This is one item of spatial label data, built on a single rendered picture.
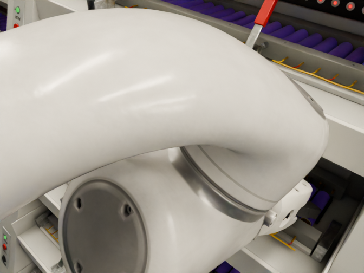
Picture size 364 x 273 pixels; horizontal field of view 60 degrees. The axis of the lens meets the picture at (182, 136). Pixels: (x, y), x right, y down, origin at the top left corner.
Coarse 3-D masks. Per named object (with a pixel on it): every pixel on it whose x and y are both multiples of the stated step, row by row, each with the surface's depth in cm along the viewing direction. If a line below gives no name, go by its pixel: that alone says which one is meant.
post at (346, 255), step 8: (360, 216) 32; (360, 224) 30; (352, 232) 31; (360, 232) 31; (344, 240) 35; (352, 240) 31; (360, 240) 31; (344, 248) 32; (352, 248) 31; (360, 248) 31; (336, 256) 33; (344, 256) 32; (352, 256) 31; (360, 256) 31; (336, 264) 32; (344, 264) 32; (352, 264) 32; (360, 264) 31; (328, 272) 33; (336, 272) 33; (344, 272) 32; (352, 272) 32; (360, 272) 31
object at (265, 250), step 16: (320, 160) 48; (336, 208) 45; (352, 208) 46; (320, 224) 43; (336, 224) 40; (352, 224) 37; (256, 240) 40; (272, 240) 41; (320, 240) 38; (336, 240) 41; (240, 256) 40; (256, 256) 39; (272, 256) 39; (288, 256) 39; (304, 256) 39; (320, 256) 38; (240, 272) 42; (256, 272) 39; (272, 272) 37; (288, 272) 37; (304, 272) 37; (320, 272) 37
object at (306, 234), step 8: (296, 224) 40; (304, 224) 40; (288, 232) 40; (296, 232) 40; (304, 232) 39; (312, 232) 39; (320, 232) 39; (280, 240) 40; (304, 240) 39; (312, 240) 38; (312, 248) 39
